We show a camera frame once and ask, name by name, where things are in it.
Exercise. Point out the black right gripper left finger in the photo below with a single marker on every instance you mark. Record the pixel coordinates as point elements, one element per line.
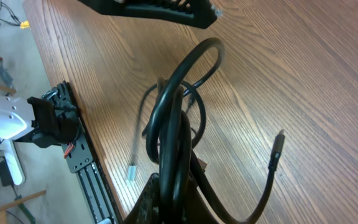
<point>146,209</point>

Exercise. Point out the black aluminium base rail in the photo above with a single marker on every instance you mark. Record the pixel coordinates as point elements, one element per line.
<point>83,161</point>

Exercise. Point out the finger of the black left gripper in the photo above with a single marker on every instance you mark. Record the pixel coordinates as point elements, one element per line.
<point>195,13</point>

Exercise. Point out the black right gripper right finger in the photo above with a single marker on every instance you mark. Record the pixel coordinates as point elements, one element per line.
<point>196,211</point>

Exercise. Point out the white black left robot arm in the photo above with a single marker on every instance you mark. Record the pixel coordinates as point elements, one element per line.
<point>34,119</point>

